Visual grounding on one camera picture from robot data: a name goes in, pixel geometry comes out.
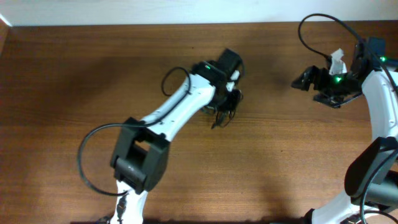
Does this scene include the black cable bundle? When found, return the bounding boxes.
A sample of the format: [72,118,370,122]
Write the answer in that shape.
[201,89,244,130]

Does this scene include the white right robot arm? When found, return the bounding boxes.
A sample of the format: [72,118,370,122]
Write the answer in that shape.
[291,37,397,223]

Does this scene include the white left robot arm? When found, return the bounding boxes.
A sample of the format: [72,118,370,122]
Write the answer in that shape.
[108,49,244,223]

